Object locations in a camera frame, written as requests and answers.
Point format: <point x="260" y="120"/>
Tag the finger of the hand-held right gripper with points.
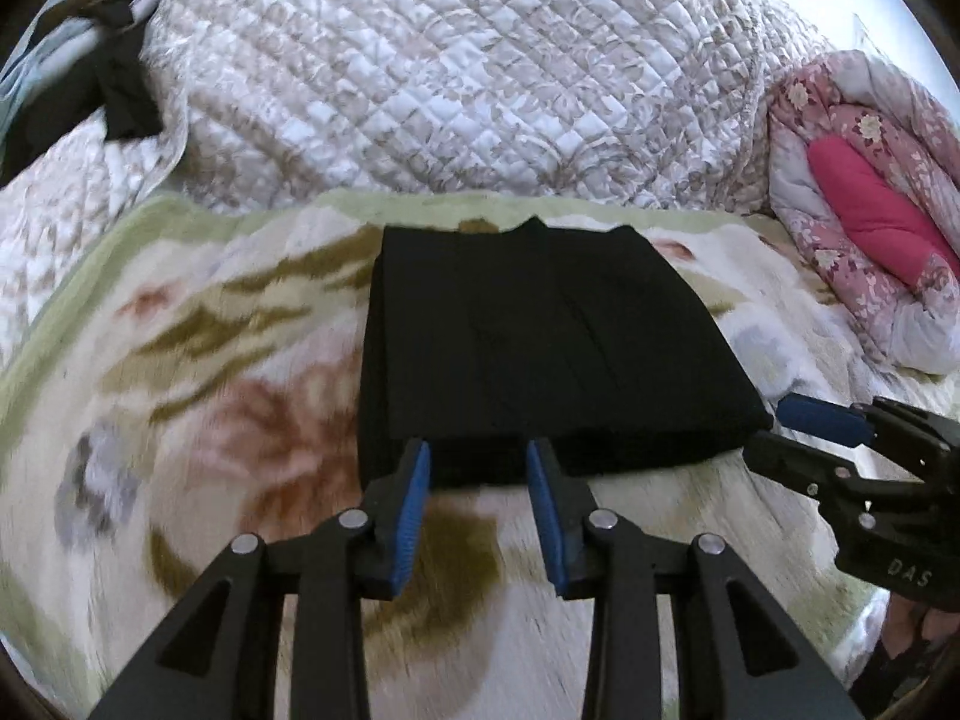
<point x="787" y="457"/>
<point x="821" y="420"/>

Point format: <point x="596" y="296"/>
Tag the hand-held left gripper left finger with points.
<point x="411" y="517"/>

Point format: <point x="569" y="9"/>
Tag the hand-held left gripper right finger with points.
<point x="546" y="517"/>

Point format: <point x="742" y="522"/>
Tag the black pants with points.
<point x="540" y="345"/>

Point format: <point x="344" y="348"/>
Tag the person's right forearm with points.
<point x="911" y="645"/>

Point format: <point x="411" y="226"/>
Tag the pink floral comforter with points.
<point x="855" y="255"/>

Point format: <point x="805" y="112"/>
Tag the green floral fleece blanket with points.
<point x="225" y="390"/>

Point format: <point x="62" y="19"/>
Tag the white quilted bedspread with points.
<point x="450" y="67"/>

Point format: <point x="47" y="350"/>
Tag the dark garment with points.
<point x="124" y="82"/>

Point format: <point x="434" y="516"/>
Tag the light blue cloth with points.
<point x="41" y="64"/>

